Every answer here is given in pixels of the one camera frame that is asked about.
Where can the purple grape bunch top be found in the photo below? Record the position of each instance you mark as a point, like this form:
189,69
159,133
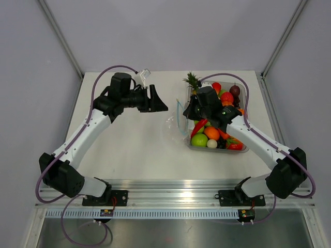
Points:
236,102

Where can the purple passion fruit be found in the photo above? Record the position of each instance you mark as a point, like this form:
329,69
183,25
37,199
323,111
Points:
235,91

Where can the red apple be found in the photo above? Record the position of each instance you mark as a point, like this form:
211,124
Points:
217,87

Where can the aluminium frame post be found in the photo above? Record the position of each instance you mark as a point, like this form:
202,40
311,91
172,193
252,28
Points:
60,37
284,36

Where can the dark grape bunch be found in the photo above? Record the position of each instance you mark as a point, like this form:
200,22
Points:
222,143

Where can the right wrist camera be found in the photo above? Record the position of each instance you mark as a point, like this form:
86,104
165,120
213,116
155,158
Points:
205,84

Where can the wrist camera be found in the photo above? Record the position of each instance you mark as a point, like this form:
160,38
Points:
205,84
141,77

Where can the white egg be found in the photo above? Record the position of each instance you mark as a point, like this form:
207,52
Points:
211,143

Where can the right aluminium frame post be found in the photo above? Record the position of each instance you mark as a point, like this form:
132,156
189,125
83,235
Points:
284,36

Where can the green apple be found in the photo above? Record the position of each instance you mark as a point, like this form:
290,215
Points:
199,140
208,124

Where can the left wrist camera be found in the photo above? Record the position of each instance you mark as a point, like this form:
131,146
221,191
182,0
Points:
141,77

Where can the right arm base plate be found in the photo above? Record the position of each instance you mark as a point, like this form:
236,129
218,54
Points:
231,198

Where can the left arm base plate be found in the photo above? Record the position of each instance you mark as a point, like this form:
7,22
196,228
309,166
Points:
109,199

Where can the red chili pepper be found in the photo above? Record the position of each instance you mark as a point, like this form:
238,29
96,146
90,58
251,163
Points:
200,125

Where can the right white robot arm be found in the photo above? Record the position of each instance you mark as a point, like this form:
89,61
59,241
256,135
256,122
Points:
288,166

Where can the pineapple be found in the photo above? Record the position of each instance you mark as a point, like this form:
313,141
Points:
193,82

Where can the orange mini pumpkin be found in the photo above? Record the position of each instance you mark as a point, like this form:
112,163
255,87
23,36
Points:
227,103

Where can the large orange fruit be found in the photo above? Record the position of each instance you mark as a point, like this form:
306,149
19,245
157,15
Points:
242,111

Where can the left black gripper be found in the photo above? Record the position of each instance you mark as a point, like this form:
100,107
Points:
153,104

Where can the clear zip top bag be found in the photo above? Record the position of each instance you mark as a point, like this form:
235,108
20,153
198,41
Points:
176,129

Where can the left aluminium frame post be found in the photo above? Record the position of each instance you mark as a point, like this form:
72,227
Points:
60,37

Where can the green apple front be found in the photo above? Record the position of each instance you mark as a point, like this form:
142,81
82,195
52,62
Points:
199,140

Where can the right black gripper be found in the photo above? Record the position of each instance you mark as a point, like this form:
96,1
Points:
189,112

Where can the orange carrot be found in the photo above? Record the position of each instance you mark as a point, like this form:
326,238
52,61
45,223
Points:
224,135

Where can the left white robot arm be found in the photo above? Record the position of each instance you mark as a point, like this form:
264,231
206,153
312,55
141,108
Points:
59,169

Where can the aluminium mounting rail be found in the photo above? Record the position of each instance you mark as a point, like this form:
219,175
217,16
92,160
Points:
180,194

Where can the clear plastic food bin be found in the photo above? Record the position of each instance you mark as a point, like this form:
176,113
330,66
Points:
219,149

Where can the white slotted cable duct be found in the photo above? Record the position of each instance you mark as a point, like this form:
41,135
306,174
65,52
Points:
201,214

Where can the red tomato with leaves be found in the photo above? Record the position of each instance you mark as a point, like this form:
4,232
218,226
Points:
234,144

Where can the red pomegranate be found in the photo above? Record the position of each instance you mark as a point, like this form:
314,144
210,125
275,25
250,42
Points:
227,97

